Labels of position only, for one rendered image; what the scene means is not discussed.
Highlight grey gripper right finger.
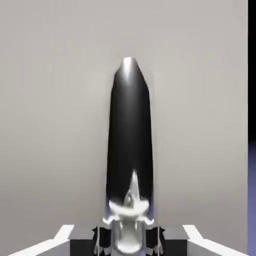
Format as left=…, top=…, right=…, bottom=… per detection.
left=145, top=224, right=249, bottom=256

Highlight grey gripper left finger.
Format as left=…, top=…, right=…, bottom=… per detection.
left=7, top=224, right=112, bottom=256

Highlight dark shiny curved metal handle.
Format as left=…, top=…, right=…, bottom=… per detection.
left=102, top=56, right=155, bottom=256

